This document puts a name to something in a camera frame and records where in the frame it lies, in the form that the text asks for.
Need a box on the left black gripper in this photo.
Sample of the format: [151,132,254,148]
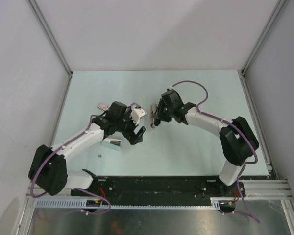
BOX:
[116,109,145,144]

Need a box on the beige black stapler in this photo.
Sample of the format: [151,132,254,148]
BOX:
[149,103,157,129]

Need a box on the light blue white stapler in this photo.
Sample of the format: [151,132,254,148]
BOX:
[101,138,123,151]

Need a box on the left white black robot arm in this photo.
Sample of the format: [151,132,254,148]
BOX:
[28,101,147,198]

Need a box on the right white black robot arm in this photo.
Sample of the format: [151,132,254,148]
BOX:
[153,89,259,196]

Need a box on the red white staple box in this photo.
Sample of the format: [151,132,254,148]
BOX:
[97,102,110,111]

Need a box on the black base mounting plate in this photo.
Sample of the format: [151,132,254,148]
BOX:
[71,175,245,206]

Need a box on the white slotted cable duct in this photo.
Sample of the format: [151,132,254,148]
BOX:
[34,197,222,211]

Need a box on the aluminium front rail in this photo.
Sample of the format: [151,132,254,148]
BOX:
[26,178,292,199]

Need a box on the right aluminium frame post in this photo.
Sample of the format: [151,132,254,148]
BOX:
[241,0,289,76]

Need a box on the aluminium frame post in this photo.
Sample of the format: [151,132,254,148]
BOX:
[241,0,289,76]
[26,0,73,77]

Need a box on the left aluminium frame post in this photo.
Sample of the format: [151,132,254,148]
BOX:
[26,0,73,77]

